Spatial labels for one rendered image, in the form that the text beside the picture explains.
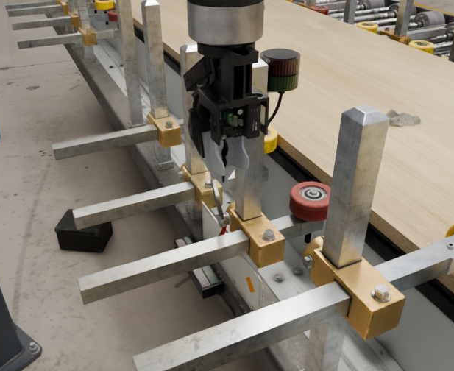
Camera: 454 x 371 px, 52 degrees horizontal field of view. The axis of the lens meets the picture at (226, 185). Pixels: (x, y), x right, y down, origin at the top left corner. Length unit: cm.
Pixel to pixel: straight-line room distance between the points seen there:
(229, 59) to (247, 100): 6
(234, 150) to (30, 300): 148
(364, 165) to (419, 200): 37
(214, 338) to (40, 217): 198
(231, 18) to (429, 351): 63
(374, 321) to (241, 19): 37
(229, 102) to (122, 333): 135
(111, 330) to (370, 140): 146
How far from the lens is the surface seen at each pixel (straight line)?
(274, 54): 72
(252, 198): 80
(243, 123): 60
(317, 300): 57
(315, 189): 84
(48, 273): 211
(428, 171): 98
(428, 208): 87
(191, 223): 109
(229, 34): 55
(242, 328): 53
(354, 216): 55
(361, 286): 58
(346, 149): 52
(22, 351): 182
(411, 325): 90
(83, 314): 190
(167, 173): 128
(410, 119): 115
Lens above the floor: 137
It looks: 33 degrees down
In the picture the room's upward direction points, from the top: straight up
